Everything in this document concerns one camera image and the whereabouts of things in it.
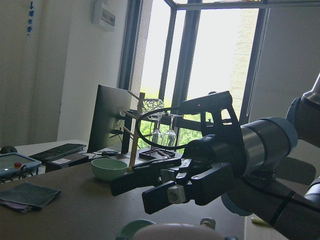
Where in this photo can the black keyboard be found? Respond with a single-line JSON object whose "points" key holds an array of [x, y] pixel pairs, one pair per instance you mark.
{"points": [[58, 152]]}

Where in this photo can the pink cup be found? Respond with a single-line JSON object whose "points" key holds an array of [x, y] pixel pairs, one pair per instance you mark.
{"points": [[177, 231]]}

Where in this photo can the black monitor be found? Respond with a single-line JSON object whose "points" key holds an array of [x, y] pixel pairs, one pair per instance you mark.
{"points": [[108, 118]]}

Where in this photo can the teach pendant tablet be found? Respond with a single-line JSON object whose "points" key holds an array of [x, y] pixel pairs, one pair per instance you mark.
{"points": [[13, 164]]}

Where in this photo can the grey cup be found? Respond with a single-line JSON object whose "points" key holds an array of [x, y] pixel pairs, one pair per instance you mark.
{"points": [[208, 222]]}

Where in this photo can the wooden mug tree stand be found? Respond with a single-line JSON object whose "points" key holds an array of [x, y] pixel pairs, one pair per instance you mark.
{"points": [[134, 146]]}

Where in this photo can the black glass rack tray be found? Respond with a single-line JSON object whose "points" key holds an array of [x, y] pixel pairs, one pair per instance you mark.
{"points": [[151, 153]]}

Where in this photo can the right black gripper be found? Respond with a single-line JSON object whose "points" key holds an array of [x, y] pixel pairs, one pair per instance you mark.
{"points": [[214, 163]]}

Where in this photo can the hanging wine glass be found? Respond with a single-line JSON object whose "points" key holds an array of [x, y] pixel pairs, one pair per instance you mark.
{"points": [[157, 135], [170, 137]]}

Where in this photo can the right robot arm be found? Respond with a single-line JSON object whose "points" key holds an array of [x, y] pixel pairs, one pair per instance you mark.
{"points": [[247, 166]]}

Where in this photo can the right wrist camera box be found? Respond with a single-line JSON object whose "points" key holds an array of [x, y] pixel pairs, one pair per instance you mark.
{"points": [[209, 103]]}

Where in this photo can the grey folded cloth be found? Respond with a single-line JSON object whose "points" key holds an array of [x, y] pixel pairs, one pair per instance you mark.
{"points": [[28, 196]]}

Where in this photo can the white wall electrical box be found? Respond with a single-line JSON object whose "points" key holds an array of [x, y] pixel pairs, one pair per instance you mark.
{"points": [[103, 17]]}

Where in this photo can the yellow plastic knife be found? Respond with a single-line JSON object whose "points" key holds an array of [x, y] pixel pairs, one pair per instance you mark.
{"points": [[258, 221]]}

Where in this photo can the mint green bowl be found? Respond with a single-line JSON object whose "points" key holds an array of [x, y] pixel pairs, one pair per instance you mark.
{"points": [[107, 169]]}

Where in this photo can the mint green cup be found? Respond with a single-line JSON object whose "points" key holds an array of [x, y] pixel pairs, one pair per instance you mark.
{"points": [[129, 230]]}

